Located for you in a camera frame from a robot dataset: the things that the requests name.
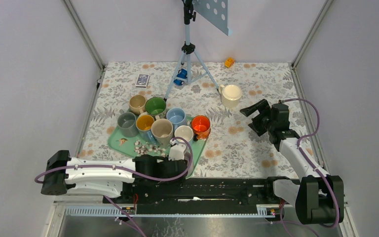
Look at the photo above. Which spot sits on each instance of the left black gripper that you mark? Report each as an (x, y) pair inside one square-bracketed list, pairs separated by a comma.
[(166, 159)]

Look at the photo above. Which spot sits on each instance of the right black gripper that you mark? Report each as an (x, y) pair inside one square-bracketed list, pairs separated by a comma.
[(255, 126)]

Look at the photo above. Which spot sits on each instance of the cream ribbed mug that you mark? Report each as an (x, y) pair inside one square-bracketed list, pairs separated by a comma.
[(230, 95)]

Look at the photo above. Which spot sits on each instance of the seahorse pattern mug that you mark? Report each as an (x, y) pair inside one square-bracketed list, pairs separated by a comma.
[(162, 129)]

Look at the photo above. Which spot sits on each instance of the light blue faceted mug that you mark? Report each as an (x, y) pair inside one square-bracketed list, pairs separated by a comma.
[(185, 132)]

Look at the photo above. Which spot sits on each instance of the blue butterfly mug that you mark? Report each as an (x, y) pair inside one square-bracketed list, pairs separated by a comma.
[(144, 123)]

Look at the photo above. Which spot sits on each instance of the orange mug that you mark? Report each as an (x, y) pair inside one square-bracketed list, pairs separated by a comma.
[(201, 127)]

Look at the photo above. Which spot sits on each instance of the light blue ribbed mug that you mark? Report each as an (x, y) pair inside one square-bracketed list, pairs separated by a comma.
[(177, 117)]

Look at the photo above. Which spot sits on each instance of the grey blue mug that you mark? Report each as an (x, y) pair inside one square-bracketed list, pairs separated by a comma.
[(127, 124)]

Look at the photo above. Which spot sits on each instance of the cream mug green inside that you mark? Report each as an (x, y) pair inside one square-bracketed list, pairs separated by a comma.
[(156, 107)]

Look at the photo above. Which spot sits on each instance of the beige mug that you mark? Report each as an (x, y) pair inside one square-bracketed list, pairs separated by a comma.
[(137, 104)]

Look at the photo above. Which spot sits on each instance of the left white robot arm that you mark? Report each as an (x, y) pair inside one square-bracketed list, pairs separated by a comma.
[(66, 174)]

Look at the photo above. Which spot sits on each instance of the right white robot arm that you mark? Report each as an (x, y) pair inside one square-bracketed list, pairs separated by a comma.
[(318, 199)]

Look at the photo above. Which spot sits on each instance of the floral tablecloth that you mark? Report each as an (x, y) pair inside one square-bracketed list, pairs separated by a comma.
[(233, 149)]

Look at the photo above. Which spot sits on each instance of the green floral tray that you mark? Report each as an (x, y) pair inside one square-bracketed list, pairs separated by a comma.
[(136, 146)]

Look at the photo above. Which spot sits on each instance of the orange toy block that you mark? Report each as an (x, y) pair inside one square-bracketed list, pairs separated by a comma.
[(229, 62)]

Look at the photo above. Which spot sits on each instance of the blue tripod stand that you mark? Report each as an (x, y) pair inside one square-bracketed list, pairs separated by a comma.
[(187, 50)]

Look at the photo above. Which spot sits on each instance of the blue toy car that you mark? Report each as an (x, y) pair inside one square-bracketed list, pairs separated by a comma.
[(180, 77)]

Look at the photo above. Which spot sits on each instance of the playing card deck box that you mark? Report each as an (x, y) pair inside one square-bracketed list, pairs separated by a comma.
[(142, 80)]

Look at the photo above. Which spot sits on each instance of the perforated blue calibration plate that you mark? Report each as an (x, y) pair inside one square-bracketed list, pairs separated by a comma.
[(214, 11)]

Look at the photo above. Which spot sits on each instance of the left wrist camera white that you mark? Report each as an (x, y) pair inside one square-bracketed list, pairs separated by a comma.
[(177, 152)]

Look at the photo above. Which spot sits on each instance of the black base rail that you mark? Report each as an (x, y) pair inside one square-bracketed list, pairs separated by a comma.
[(200, 196)]

